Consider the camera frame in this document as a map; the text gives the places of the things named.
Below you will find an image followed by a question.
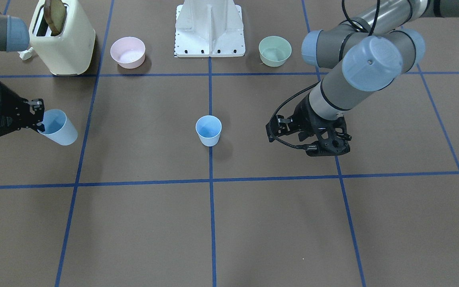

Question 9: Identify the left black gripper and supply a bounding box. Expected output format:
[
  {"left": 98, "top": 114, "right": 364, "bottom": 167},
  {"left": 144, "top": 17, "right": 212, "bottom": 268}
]
[{"left": 266, "top": 94, "right": 335, "bottom": 144}]

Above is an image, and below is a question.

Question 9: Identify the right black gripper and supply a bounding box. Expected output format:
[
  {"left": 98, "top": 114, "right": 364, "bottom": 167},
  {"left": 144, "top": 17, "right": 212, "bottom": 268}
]
[{"left": 0, "top": 82, "right": 45, "bottom": 133}]

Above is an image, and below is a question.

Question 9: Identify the blue cup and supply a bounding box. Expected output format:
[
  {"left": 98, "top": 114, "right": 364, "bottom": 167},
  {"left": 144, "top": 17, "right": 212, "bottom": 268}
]
[
  {"left": 38, "top": 109, "right": 78, "bottom": 146},
  {"left": 195, "top": 116, "right": 222, "bottom": 147}
]

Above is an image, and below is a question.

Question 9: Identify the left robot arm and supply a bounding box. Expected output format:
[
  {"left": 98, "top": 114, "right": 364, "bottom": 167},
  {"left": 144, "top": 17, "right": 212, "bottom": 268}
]
[{"left": 266, "top": 0, "right": 459, "bottom": 153}]

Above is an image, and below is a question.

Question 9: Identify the white power plug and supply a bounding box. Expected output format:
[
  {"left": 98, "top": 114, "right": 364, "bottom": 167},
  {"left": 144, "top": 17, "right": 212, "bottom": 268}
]
[{"left": 18, "top": 47, "right": 35, "bottom": 61}]

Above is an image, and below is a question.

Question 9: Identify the cream toaster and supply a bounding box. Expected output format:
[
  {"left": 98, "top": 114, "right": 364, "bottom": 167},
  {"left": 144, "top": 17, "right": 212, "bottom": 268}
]
[{"left": 29, "top": 0, "right": 96, "bottom": 76}]

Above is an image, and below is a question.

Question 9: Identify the green bowl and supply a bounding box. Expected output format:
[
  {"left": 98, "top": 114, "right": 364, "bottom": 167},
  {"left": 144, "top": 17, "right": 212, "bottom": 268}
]
[{"left": 258, "top": 35, "right": 292, "bottom": 67}]

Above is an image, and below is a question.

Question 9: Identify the toast slice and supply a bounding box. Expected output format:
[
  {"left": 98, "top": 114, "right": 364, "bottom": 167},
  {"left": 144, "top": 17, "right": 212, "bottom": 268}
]
[{"left": 44, "top": 0, "right": 66, "bottom": 36}]

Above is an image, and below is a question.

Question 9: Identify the pink bowl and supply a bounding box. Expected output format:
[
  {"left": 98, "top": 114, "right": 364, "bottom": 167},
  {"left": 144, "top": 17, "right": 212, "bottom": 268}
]
[{"left": 110, "top": 37, "right": 146, "bottom": 69}]

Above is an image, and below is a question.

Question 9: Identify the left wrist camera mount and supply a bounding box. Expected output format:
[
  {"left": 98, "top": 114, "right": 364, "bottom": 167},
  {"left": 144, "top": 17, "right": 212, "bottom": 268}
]
[{"left": 306, "top": 116, "right": 352, "bottom": 157}]

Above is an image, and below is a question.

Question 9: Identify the white pedestal base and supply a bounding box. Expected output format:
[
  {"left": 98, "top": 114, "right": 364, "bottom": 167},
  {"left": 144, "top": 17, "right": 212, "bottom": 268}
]
[{"left": 174, "top": 0, "right": 246, "bottom": 58}]

